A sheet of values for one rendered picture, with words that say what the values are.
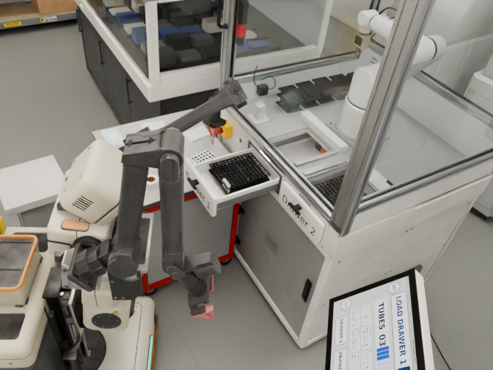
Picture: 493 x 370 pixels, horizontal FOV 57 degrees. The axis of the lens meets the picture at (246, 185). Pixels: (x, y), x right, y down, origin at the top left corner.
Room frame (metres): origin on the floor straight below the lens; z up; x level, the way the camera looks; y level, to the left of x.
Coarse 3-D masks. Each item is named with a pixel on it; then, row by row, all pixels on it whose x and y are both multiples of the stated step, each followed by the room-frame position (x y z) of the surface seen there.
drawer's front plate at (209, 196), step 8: (184, 160) 1.55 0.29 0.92; (184, 168) 1.54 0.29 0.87; (192, 168) 1.49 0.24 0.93; (184, 176) 1.54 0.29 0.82; (192, 176) 1.48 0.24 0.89; (200, 176) 1.44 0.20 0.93; (200, 184) 1.41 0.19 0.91; (208, 192) 1.35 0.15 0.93; (208, 200) 1.35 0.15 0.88; (216, 200) 1.32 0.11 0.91
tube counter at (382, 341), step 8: (376, 336) 0.68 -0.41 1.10; (384, 336) 0.68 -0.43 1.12; (376, 344) 0.66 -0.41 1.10; (384, 344) 0.65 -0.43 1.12; (376, 352) 0.64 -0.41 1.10; (384, 352) 0.63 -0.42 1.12; (376, 360) 0.61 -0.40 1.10; (384, 360) 0.61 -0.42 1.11; (376, 368) 0.59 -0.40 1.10; (384, 368) 0.59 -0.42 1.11
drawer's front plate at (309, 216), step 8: (288, 184) 1.46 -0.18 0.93; (280, 192) 1.47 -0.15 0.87; (288, 192) 1.43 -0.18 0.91; (280, 200) 1.46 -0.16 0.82; (288, 200) 1.42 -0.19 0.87; (296, 200) 1.38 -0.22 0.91; (288, 208) 1.41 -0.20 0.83; (304, 208) 1.34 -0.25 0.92; (296, 216) 1.37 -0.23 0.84; (304, 216) 1.33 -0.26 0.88; (312, 216) 1.30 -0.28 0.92; (304, 224) 1.32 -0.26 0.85; (312, 224) 1.29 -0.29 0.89; (320, 224) 1.25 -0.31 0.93; (320, 232) 1.24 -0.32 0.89; (320, 240) 1.25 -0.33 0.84
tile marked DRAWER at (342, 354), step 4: (336, 352) 0.68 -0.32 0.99; (340, 352) 0.67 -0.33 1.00; (344, 352) 0.67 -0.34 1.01; (336, 356) 0.67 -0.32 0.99; (340, 356) 0.66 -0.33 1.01; (344, 356) 0.66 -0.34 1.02; (336, 360) 0.65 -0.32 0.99; (340, 360) 0.65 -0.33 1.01; (344, 360) 0.64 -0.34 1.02; (336, 364) 0.64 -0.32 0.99; (340, 364) 0.64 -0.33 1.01; (344, 364) 0.63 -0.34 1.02; (336, 368) 0.63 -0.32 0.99; (340, 368) 0.63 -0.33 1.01; (344, 368) 0.62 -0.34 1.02
